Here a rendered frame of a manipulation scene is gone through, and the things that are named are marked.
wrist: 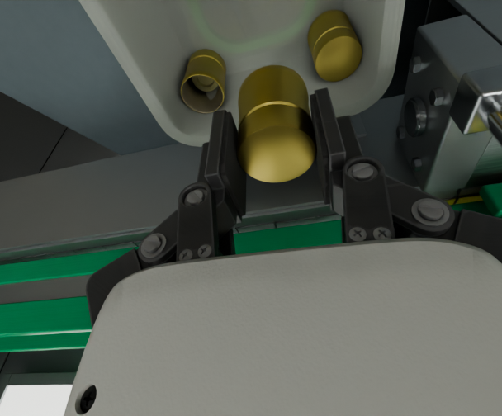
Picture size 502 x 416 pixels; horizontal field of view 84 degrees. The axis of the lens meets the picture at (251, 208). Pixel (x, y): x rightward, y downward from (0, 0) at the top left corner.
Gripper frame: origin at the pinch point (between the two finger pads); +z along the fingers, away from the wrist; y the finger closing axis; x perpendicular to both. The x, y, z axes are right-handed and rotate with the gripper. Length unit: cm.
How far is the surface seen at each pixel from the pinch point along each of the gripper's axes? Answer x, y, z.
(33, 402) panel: -31, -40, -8
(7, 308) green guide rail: -14.2, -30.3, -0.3
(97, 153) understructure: -34, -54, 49
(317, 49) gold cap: -2.2, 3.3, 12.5
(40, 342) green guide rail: -21.7, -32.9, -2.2
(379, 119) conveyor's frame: -11.4, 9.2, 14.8
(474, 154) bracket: -7.6, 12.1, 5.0
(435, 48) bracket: -1.9, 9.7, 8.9
